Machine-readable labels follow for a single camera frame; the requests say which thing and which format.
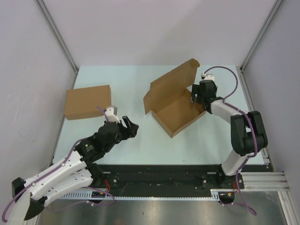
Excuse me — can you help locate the brown cardboard box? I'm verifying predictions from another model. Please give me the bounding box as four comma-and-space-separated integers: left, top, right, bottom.
143, 59, 206, 138
64, 85, 112, 120

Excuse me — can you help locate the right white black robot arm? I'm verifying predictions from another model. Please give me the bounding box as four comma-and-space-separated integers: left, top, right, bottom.
191, 80, 268, 188

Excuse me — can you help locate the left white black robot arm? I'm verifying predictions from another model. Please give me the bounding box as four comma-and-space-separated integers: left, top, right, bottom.
12, 116, 139, 221

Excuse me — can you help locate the folded brown cardboard box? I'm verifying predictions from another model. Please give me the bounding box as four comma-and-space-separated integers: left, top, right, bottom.
64, 85, 112, 120

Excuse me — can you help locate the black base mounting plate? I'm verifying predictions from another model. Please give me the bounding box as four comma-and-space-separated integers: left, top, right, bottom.
46, 164, 275, 191

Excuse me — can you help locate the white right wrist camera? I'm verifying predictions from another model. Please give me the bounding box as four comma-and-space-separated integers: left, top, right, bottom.
201, 72, 215, 81

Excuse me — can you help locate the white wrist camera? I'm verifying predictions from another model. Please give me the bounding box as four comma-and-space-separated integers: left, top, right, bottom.
201, 72, 215, 81
105, 105, 120, 123

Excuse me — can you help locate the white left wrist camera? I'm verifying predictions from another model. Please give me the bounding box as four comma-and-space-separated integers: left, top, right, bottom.
105, 105, 120, 123

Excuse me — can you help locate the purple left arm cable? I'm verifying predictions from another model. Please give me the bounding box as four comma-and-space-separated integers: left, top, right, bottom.
0, 106, 115, 221

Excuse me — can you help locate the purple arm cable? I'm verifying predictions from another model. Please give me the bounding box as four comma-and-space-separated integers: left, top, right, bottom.
202, 66, 261, 216
0, 106, 115, 221

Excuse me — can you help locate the grey slotted cable duct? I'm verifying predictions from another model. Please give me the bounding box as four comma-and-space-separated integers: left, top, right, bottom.
59, 189, 235, 201

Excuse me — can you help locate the right aluminium corner post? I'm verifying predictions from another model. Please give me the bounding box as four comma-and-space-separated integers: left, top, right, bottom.
240, 0, 284, 71

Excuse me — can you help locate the aluminium corner post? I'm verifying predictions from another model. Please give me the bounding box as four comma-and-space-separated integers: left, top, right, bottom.
240, 0, 284, 71
35, 0, 79, 74

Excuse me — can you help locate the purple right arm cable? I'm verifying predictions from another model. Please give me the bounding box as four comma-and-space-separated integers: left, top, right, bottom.
202, 66, 261, 216

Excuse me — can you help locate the left aluminium corner post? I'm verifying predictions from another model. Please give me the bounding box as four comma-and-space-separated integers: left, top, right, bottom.
35, 0, 79, 74

